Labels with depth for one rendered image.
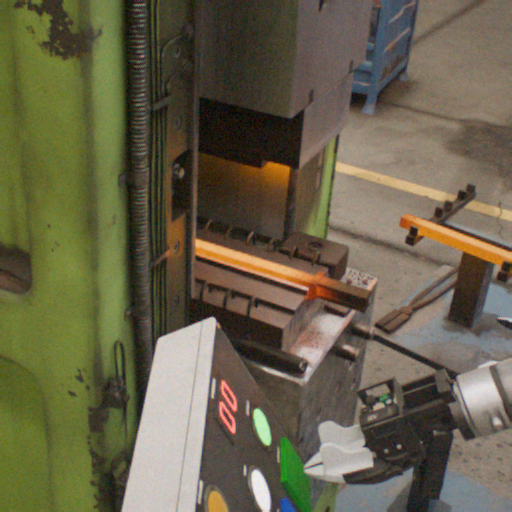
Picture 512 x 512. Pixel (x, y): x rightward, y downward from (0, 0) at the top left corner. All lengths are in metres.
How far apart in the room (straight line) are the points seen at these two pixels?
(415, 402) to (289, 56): 0.47
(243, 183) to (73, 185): 0.73
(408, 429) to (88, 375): 0.45
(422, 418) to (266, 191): 0.80
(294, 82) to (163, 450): 0.52
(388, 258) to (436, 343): 1.64
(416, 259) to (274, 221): 1.91
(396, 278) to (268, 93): 2.33
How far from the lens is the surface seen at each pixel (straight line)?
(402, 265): 3.49
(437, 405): 0.97
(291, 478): 1.03
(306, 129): 1.19
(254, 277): 1.45
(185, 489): 0.79
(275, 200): 1.67
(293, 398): 1.38
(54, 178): 1.02
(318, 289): 1.43
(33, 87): 0.99
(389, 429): 0.97
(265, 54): 1.11
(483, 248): 1.75
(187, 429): 0.85
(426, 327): 1.95
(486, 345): 1.94
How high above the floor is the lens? 1.78
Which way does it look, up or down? 31 degrees down
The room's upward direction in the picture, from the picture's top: 4 degrees clockwise
